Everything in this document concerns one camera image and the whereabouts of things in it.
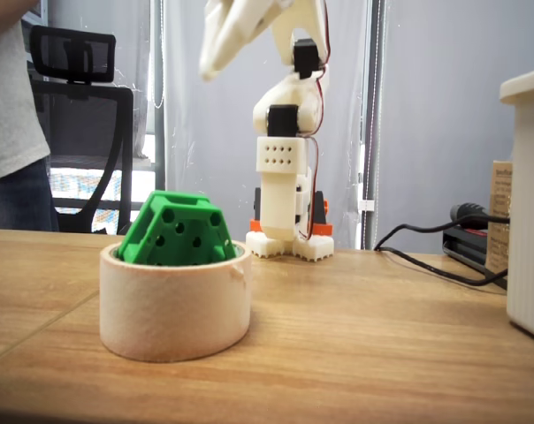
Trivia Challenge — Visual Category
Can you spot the green hexagonal printed component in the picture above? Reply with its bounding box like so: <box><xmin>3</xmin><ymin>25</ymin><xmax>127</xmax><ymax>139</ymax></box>
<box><xmin>118</xmin><ymin>189</ymin><xmax>238</xmax><ymax>268</ymax></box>

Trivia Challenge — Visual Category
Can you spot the black mesh office chair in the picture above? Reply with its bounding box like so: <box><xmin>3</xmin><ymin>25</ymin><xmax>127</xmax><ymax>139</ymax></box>
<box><xmin>29</xmin><ymin>25</ymin><xmax>151</xmax><ymax>235</ymax></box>

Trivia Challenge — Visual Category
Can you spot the grey metal pole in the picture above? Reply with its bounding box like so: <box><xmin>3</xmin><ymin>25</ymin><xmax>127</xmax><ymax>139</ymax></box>
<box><xmin>362</xmin><ymin>0</ymin><xmax>388</xmax><ymax>251</ymax></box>

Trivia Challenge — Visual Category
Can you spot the orange table clamp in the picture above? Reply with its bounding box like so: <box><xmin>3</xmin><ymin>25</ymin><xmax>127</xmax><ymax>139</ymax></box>
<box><xmin>248</xmin><ymin>187</ymin><xmax>334</xmax><ymax>238</ymax></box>

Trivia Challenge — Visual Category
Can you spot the person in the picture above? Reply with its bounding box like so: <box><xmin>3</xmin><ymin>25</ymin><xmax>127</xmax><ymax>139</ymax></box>
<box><xmin>0</xmin><ymin>0</ymin><xmax>60</xmax><ymax>232</ymax></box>

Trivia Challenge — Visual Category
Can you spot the beige masking tape roll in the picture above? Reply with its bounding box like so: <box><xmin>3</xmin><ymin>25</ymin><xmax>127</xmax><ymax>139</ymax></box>
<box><xmin>99</xmin><ymin>240</ymin><xmax>254</xmax><ymax>363</ymax></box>

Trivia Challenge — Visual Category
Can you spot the black electronic device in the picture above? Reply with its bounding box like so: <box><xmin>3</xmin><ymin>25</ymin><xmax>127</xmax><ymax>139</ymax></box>
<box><xmin>442</xmin><ymin>202</ymin><xmax>511</xmax><ymax>291</ymax></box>

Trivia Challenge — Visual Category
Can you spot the brown cardboard box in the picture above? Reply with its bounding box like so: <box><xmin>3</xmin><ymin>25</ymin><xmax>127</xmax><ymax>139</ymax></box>
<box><xmin>485</xmin><ymin>160</ymin><xmax>515</xmax><ymax>275</ymax></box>

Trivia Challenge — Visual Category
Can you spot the white ribbed container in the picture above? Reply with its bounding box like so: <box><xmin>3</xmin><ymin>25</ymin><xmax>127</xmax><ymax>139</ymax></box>
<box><xmin>499</xmin><ymin>65</ymin><xmax>534</xmax><ymax>345</ymax></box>

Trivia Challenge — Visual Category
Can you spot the black power cable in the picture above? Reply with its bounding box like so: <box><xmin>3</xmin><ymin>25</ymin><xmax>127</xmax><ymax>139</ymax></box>
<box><xmin>373</xmin><ymin>215</ymin><xmax>511</xmax><ymax>287</ymax></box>

